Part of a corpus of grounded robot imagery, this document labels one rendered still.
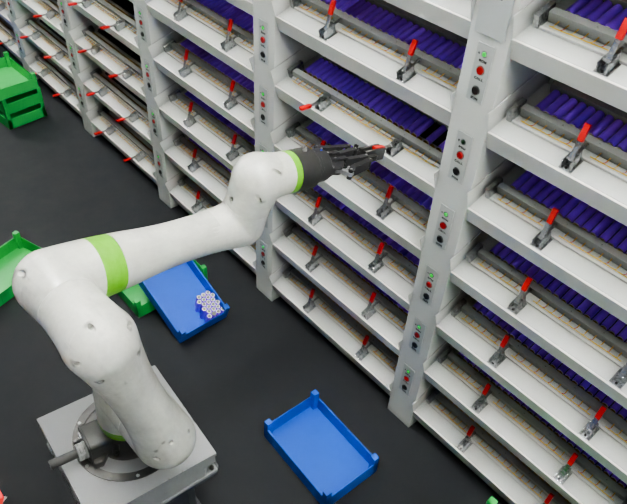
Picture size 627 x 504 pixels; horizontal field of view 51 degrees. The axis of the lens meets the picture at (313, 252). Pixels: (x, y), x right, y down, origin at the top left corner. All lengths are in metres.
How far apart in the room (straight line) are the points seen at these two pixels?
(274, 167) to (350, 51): 0.45
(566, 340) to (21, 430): 1.60
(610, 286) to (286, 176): 0.68
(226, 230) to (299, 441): 0.93
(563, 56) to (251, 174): 0.61
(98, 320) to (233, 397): 1.18
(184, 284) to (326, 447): 0.81
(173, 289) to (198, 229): 1.13
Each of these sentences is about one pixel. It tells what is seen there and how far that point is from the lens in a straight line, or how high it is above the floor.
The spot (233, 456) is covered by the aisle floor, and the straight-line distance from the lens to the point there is 2.09.
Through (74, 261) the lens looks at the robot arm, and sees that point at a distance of 1.20.
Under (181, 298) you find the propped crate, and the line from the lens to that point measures 2.44.
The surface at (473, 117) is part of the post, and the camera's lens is 1.43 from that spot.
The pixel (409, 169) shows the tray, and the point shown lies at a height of 0.89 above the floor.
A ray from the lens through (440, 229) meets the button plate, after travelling 1.61.
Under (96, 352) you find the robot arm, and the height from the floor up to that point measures 0.99.
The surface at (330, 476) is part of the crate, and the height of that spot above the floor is 0.00.
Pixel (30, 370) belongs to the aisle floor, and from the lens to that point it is 2.41.
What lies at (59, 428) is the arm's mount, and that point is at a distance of 1.75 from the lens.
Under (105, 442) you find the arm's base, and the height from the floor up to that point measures 0.44.
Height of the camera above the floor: 1.80
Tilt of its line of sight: 42 degrees down
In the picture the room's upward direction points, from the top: 4 degrees clockwise
